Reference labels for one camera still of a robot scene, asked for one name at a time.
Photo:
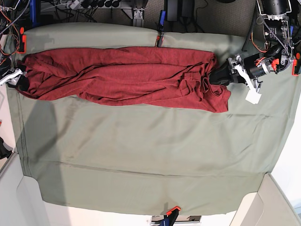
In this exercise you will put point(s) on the red long-sleeve T-shirt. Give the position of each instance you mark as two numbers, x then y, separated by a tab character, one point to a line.
168	77

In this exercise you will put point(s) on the orange black clamp bottom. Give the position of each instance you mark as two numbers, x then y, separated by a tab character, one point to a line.
171	216

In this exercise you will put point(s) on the orange black clamp top left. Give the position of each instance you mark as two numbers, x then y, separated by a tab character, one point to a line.
22	41

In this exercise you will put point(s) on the white power strip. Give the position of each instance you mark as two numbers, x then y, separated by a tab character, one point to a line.
70	4

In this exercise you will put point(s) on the black object left edge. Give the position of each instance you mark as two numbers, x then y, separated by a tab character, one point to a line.
4	152

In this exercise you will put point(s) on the green table cloth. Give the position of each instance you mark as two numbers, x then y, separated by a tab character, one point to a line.
144	159

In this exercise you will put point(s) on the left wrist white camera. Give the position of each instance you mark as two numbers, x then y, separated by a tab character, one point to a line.
253	97

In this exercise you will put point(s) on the black power adapter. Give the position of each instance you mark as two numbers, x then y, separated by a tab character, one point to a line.
176	9

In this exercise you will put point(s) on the orange black clamp top middle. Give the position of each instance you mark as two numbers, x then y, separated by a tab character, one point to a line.
160	29

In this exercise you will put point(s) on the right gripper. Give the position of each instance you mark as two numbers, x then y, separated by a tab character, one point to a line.
13	76

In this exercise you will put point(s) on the orange black clamp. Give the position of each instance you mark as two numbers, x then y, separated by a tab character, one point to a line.
160	29
22	41
171	216
296	69

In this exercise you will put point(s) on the orange black clamp top right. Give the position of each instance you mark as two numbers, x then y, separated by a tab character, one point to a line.
296	69

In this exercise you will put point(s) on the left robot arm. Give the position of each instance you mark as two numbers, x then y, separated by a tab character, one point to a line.
282	35

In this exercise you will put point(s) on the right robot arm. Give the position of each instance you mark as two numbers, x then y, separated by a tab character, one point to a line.
8	27

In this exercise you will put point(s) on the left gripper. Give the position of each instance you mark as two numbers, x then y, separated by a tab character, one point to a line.
255	66

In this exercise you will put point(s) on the metal table leg bracket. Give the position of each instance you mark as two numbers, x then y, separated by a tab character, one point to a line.
138	17

